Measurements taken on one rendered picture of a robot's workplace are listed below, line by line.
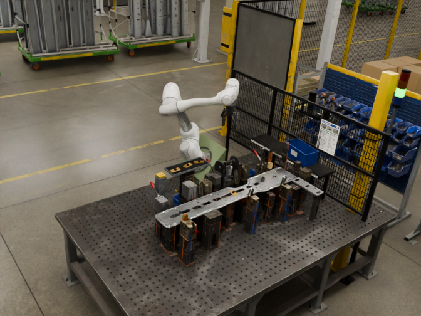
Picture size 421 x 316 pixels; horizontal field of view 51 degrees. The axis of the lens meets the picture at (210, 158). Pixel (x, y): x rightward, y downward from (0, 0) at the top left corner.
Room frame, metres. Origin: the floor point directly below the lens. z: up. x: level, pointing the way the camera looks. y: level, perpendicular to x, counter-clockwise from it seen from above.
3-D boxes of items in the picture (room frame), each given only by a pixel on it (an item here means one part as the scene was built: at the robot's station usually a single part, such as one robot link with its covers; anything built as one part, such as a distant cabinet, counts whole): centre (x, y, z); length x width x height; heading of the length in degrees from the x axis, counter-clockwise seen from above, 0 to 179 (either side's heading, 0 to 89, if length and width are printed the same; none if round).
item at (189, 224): (2.57, 0.12, 0.88); 0.15 x 0.11 x 0.36; 41
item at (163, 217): (3.07, -0.20, 1.00); 1.38 x 0.22 x 0.02; 131
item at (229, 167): (3.31, -0.15, 0.94); 0.18 x 0.13 x 0.49; 131
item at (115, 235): (3.20, -0.24, 0.68); 2.56 x 1.61 x 0.04; 129
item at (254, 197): (3.00, -0.37, 0.87); 0.12 x 0.09 x 0.35; 41
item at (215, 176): (3.22, -0.05, 0.89); 0.13 x 0.11 x 0.38; 41
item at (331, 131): (3.68, -1.05, 1.30); 0.23 x 0.02 x 0.31; 41
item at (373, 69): (7.30, -3.09, 0.52); 1.20 x 0.80 x 1.05; 126
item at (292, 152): (3.74, -0.84, 1.10); 0.30 x 0.17 x 0.13; 32
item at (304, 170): (3.47, -0.85, 0.88); 0.08 x 0.08 x 0.36; 41
